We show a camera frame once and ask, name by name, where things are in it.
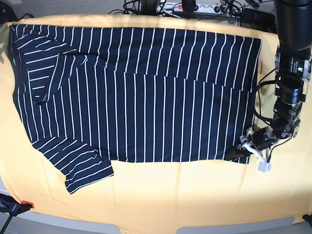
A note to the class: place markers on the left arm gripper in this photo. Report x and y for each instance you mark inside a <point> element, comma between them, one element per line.
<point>262,139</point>

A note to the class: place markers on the navy white-striped T-shirt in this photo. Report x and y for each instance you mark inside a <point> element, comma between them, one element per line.
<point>87,96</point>

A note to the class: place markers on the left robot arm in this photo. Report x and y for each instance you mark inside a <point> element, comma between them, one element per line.
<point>293,65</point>

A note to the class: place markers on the black clamp right corner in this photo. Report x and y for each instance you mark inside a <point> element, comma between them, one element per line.
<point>307,218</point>

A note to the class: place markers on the yellow table cloth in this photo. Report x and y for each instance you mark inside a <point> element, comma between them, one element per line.
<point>157,198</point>

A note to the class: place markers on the black power adapter brick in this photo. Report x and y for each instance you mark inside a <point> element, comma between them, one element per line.
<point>258,20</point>

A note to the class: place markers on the white power strip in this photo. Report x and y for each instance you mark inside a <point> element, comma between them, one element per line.
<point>200,9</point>

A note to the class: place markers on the blue red table clamp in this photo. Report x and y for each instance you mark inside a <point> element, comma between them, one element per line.
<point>9,205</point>

